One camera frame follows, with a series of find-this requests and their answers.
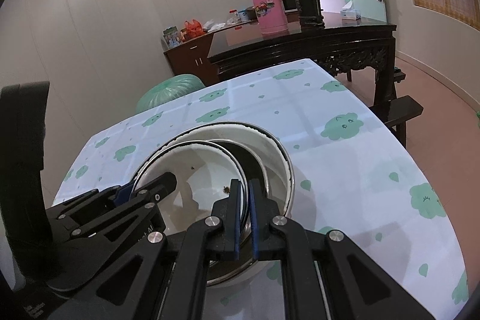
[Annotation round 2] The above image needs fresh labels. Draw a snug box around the orange plastic bag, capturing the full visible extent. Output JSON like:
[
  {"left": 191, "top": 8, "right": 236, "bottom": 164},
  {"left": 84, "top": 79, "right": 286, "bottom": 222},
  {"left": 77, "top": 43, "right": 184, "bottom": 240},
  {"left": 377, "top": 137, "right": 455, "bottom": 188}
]
[{"left": 181, "top": 19, "right": 205, "bottom": 41}]

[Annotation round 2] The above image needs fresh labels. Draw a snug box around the dark carved wooden table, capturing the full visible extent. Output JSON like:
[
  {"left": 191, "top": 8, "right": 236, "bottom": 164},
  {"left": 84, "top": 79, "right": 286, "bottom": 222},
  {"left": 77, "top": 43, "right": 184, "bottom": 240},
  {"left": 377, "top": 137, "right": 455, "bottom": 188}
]
[{"left": 208, "top": 13, "right": 396, "bottom": 105}]

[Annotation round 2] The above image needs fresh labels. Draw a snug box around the brown wooden cabinet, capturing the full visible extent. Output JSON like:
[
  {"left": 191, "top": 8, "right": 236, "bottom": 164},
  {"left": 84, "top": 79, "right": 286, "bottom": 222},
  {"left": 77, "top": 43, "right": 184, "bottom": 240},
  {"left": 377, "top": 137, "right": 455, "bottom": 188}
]
[{"left": 163, "top": 23, "right": 260, "bottom": 86}]

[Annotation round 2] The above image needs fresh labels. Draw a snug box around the large white enamel bowl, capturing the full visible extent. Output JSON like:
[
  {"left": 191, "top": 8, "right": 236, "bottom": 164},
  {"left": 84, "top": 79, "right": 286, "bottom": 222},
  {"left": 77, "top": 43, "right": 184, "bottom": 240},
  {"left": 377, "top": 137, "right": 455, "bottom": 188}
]
[{"left": 150, "top": 121, "right": 295, "bottom": 288}]

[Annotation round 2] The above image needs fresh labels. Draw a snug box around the black rice cooker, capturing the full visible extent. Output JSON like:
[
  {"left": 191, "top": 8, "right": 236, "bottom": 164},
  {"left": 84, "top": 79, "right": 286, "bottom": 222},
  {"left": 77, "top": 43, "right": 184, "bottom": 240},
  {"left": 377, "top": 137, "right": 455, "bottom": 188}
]
[{"left": 239, "top": 7, "right": 257, "bottom": 21}]

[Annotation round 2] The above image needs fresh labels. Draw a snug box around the light blue cloud tablecloth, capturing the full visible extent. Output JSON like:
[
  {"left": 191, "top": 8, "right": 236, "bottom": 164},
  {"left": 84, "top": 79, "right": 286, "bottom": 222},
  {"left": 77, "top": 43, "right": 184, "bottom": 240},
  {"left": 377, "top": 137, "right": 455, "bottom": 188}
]
[{"left": 55, "top": 59, "right": 469, "bottom": 319}]

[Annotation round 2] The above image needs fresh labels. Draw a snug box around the green plastic stool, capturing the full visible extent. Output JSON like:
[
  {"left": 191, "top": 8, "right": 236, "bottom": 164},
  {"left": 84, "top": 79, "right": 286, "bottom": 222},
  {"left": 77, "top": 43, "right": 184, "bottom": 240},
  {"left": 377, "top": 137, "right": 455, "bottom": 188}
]
[{"left": 136, "top": 74, "right": 205, "bottom": 114}]

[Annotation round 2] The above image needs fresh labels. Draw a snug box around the small white enamel bowl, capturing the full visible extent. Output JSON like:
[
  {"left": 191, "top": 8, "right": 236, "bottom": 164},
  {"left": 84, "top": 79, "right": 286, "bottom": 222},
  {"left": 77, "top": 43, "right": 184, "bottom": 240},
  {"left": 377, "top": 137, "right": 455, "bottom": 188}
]
[{"left": 133, "top": 140, "right": 248, "bottom": 235}]

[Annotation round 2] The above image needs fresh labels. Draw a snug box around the small steel bowl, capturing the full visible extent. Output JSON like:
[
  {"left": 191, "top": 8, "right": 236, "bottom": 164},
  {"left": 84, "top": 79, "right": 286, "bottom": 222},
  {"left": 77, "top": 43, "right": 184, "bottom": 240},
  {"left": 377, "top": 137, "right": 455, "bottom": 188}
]
[{"left": 211, "top": 139, "right": 269, "bottom": 269}]

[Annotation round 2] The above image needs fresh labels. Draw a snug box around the dark wooden bench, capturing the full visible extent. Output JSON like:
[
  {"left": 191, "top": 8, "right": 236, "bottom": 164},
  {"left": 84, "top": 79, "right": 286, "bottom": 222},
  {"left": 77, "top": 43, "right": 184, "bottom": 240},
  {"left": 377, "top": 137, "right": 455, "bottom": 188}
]
[{"left": 382, "top": 68, "right": 424, "bottom": 148}]

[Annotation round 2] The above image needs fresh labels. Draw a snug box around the tissue box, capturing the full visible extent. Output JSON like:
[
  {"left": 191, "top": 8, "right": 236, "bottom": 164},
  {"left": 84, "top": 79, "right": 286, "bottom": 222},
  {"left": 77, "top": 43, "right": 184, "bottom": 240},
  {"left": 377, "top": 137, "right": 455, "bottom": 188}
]
[{"left": 340, "top": 1, "right": 361, "bottom": 20}]

